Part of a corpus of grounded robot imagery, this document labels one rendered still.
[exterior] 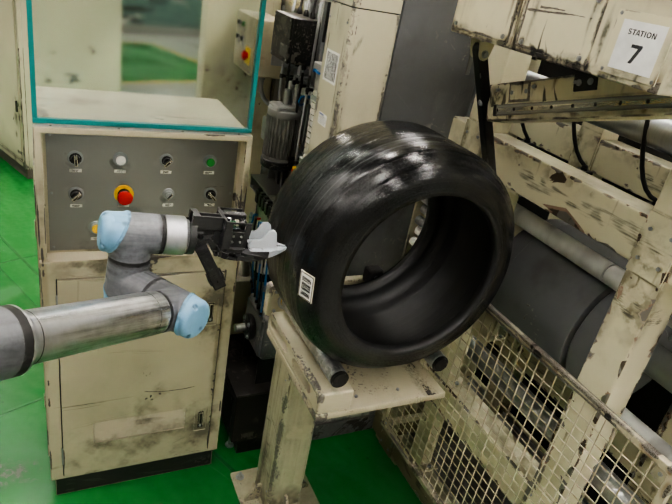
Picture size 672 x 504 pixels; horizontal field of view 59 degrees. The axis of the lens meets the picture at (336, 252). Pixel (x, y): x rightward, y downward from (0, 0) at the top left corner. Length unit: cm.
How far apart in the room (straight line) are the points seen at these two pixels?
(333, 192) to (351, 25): 45
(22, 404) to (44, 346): 180
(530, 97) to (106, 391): 149
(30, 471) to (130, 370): 60
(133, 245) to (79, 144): 61
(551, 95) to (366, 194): 53
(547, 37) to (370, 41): 41
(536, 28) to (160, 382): 149
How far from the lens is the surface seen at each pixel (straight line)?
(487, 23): 145
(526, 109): 151
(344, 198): 115
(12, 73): 459
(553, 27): 130
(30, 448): 250
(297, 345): 152
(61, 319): 90
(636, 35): 117
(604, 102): 136
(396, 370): 162
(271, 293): 159
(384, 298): 163
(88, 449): 218
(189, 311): 105
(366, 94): 150
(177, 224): 112
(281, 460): 208
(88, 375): 197
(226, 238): 114
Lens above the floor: 174
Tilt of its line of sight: 26 degrees down
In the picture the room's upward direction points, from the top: 11 degrees clockwise
